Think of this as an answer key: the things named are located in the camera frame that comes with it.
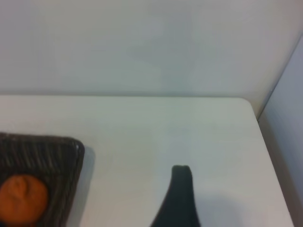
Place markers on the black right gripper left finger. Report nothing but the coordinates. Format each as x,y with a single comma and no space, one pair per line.
174,203

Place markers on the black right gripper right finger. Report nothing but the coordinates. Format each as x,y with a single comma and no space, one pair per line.
190,205

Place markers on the dark brown wicker basket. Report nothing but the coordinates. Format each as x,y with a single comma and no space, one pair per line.
47,156

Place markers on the orange with knobby stem end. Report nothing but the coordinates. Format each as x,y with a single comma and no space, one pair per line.
22,198

